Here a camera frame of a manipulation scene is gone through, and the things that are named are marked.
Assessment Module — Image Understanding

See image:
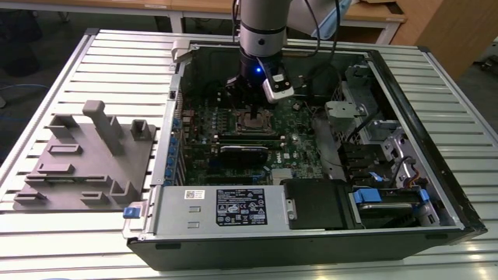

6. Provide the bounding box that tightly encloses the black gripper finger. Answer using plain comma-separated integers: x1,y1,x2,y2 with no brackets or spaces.
225,76,261,121

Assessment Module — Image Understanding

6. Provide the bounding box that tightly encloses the metal socket cover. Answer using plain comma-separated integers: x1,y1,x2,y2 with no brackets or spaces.
235,110,275,135

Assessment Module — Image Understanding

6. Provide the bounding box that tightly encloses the silver CPU plate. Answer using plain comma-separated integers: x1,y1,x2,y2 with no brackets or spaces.
242,114,270,129

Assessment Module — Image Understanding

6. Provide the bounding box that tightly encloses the CPU socket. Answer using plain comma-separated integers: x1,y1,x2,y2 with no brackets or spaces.
233,108,281,137

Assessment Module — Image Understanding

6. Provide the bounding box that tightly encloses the black RAM slot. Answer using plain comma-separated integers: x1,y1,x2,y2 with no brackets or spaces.
221,132,281,141

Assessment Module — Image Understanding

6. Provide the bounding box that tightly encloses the black expansion slot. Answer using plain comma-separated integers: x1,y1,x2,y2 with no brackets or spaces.
205,174,257,186

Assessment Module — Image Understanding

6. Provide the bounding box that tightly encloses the green RAM stick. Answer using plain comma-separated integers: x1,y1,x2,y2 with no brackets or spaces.
218,139,285,149

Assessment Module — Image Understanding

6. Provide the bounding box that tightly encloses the black graphics card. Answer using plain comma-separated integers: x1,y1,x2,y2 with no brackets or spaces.
218,145,270,169

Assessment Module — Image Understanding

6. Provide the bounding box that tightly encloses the green motherboard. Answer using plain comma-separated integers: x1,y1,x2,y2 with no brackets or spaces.
181,93,331,187

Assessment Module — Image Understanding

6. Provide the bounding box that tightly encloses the silver chipset heatsink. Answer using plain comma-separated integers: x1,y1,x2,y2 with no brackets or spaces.
271,168,294,186

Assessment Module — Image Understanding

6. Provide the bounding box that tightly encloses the silver power supply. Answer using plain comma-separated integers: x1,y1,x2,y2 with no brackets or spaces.
154,185,291,234

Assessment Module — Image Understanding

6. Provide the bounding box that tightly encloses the grey parts rack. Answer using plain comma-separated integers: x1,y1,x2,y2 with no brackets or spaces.
12,100,159,211

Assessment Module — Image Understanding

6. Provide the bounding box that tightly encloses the blue disk carrier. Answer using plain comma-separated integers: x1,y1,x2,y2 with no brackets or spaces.
352,188,385,205

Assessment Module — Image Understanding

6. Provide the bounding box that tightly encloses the wooden cabinet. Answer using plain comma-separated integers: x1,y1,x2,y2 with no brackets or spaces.
393,0,498,81

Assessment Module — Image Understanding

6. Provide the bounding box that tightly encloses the black PC case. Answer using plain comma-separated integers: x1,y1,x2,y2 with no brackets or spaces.
122,39,488,272

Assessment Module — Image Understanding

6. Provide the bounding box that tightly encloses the silver hard disk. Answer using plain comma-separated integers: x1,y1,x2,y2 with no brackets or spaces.
358,202,414,229

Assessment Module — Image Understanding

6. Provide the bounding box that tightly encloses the black office chair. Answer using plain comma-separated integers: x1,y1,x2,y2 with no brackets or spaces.
0,8,44,78

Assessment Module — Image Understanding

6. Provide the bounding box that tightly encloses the black wheeled base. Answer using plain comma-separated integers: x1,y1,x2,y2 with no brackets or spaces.
473,39,498,72

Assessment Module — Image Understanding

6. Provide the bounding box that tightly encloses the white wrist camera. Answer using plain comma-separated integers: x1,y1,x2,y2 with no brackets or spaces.
257,57,295,103

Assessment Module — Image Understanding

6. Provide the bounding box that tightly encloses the grey drive bay bracket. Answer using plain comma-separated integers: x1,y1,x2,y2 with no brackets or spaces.
325,100,369,131

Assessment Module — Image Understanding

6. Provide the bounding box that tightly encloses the black drive cable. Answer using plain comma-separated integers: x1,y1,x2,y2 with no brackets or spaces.
348,101,382,144

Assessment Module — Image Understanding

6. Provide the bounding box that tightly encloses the wooden desk white frame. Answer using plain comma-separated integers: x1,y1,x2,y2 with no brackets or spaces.
0,0,185,33
181,0,409,44

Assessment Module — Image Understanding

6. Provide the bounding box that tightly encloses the thin black wire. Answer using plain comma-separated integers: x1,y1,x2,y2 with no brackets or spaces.
392,156,418,187

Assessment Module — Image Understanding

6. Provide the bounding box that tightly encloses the coloured wire bundle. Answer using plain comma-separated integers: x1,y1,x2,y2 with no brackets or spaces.
404,174,425,188

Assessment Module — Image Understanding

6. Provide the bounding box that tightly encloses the blue floor cable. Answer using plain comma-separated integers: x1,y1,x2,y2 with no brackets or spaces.
0,83,50,94

